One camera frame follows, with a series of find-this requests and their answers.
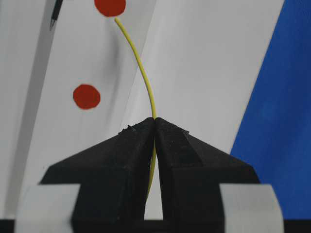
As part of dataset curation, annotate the red dot mark middle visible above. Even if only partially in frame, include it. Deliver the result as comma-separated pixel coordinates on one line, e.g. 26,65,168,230
94,0,126,17

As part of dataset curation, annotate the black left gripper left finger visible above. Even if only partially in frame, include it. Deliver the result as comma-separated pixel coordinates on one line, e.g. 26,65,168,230
41,117,155,233

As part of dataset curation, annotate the blue table mat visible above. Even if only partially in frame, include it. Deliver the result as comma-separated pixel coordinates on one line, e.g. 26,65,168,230
231,0,311,219

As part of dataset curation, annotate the red soldering iron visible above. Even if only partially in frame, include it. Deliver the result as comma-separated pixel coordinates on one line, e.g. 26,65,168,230
50,0,63,31

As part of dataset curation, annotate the large white board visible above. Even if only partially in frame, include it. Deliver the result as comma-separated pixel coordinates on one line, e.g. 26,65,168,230
0,0,283,218

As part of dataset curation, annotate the red dot mark left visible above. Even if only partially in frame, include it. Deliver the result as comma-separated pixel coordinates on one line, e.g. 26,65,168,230
72,84,101,110

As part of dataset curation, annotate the red dot mark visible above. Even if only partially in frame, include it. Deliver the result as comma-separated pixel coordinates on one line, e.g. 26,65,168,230
94,0,126,17
72,84,101,110

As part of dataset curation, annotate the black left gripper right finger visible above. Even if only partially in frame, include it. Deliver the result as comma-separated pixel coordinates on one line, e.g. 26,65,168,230
155,117,259,233

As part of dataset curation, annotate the yellow solder wire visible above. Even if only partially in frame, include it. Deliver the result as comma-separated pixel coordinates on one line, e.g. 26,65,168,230
114,17,158,197

